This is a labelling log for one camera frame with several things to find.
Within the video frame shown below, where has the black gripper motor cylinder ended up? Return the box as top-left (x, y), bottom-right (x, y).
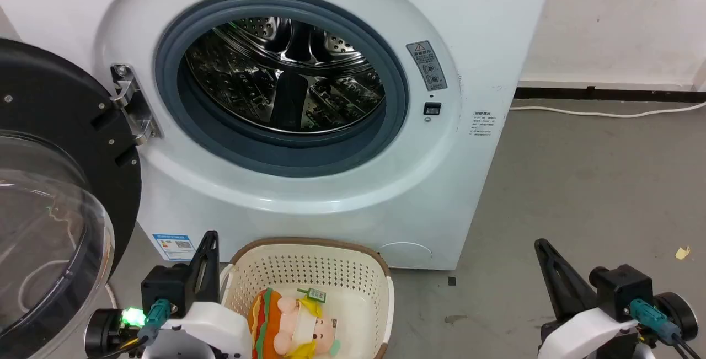
top-left (84, 308), bottom-right (125, 358)
top-left (654, 291), bottom-right (699, 343)

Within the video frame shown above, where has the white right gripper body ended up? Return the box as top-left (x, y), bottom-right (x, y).
top-left (538, 307), bottom-right (643, 359)

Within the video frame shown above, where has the small printed text sticker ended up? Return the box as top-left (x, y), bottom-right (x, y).
top-left (470, 110), bottom-right (497, 138)

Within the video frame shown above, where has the teal plug gripper cable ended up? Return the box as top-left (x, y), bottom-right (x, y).
top-left (628, 298), bottom-right (706, 359)
top-left (87, 298), bottom-right (173, 359)

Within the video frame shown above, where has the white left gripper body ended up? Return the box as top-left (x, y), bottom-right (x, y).
top-left (142, 301), bottom-right (253, 359)

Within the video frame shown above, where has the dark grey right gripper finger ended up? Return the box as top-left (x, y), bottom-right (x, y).
top-left (536, 238), bottom-right (598, 317)
top-left (533, 242), bottom-right (580, 323)

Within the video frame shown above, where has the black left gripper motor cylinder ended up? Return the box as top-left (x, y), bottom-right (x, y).
top-left (84, 308), bottom-right (125, 358)

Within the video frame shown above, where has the teal plug left gripper cable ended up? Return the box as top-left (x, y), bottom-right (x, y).
top-left (87, 298), bottom-right (173, 359)

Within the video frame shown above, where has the white front-load washing machine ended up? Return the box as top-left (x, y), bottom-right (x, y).
top-left (0, 0), bottom-right (558, 271)

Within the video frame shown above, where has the round white filter cover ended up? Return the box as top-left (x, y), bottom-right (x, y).
top-left (378, 242), bottom-right (434, 267)

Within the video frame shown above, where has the metal door hinge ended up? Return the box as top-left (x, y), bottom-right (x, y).
top-left (110, 63), bottom-right (163, 146)

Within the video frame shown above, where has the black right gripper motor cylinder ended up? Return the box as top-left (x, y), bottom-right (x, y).
top-left (654, 291), bottom-right (699, 343)

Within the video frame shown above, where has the black baseboard strip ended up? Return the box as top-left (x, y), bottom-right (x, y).
top-left (514, 87), bottom-right (706, 103)

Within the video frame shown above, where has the grey warning label sticker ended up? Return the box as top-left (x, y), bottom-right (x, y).
top-left (407, 40), bottom-right (448, 92)

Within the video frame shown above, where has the blue energy label sticker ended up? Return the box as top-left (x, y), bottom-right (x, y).
top-left (152, 233), bottom-right (197, 262)

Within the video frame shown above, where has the black round glass washer door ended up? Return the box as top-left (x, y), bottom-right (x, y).
top-left (0, 38), bottom-right (142, 359)

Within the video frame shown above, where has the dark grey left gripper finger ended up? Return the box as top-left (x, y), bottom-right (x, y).
top-left (188, 232), bottom-right (210, 306)
top-left (207, 231), bottom-right (221, 303)

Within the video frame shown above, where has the teal plug right gripper cable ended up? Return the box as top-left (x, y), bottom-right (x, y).
top-left (628, 298), bottom-right (706, 359)

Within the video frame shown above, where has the grey rubber door gasket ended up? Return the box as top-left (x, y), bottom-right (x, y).
top-left (154, 0), bottom-right (410, 178)

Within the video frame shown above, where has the burger plush doll toy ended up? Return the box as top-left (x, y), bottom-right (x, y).
top-left (247, 287), bottom-right (341, 359)

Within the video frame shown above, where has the white floor cable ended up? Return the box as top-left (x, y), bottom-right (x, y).
top-left (510, 101), bottom-right (706, 119)

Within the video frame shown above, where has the stainless steel washer drum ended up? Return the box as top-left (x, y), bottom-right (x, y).
top-left (185, 16), bottom-right (386, 135)

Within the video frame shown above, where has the cream perforated laundry basket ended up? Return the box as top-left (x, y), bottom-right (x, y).
top-left (220, 237), bottom-right (395, 359)

